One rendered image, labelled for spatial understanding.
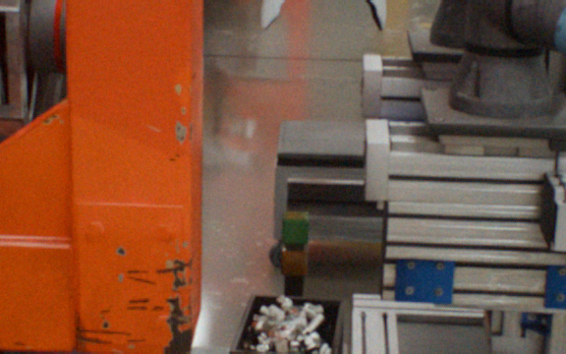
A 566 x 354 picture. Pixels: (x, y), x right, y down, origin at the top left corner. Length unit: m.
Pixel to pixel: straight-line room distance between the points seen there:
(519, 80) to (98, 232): 0.64
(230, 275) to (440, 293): 1.51
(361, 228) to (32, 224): 1.79
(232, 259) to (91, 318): 1.84
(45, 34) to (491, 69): 0.77
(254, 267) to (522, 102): 1.74
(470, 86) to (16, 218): 0.68
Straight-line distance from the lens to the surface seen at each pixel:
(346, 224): 3.44
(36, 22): 2.21
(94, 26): 1.64
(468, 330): 2.67
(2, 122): 2.04
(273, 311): 1.79
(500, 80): 1.87
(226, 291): 3.35
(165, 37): 1.63
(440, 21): 2.38
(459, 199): 1.91
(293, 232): 1.89
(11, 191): 1.75
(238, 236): 3.74
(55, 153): 1.72
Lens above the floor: 1.28
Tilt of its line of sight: 17 degrees down
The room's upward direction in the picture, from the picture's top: 1 degrees clockwise
